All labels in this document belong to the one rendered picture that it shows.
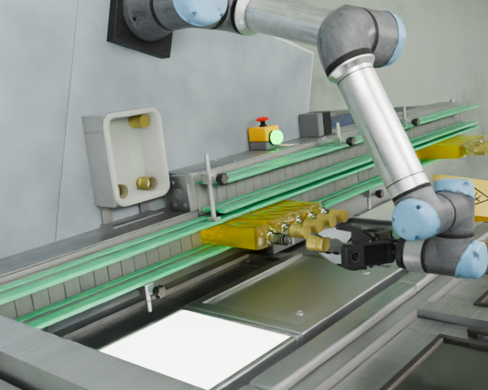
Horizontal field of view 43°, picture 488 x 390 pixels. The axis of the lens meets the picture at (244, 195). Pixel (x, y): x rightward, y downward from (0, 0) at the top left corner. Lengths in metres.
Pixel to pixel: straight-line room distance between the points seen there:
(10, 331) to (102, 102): 1.11
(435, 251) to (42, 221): 0.86
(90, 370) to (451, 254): 0.93
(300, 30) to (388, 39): 0.21
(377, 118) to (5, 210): 0.81
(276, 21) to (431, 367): 0.81
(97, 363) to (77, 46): 1.19
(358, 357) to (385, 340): 0.11
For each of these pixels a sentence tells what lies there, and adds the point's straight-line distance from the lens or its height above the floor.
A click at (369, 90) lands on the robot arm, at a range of 1.16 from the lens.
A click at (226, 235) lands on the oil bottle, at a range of 1.55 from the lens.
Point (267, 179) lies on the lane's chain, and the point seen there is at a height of 0.88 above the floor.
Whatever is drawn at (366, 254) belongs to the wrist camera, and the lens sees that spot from 1.28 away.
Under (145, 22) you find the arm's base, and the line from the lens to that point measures 1.57.
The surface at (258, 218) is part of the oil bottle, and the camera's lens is 1.56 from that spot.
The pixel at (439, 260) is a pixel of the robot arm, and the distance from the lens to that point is 1.26.
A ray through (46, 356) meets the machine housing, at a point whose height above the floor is 1.65.
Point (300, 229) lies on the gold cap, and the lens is 1.49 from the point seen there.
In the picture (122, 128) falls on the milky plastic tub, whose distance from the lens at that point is 1.57.
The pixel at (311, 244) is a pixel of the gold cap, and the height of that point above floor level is 1.23.
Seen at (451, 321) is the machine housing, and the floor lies 1.51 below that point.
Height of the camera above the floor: 2.02
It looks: 41 degrees down
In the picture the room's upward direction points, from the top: 94 degrees clockwise
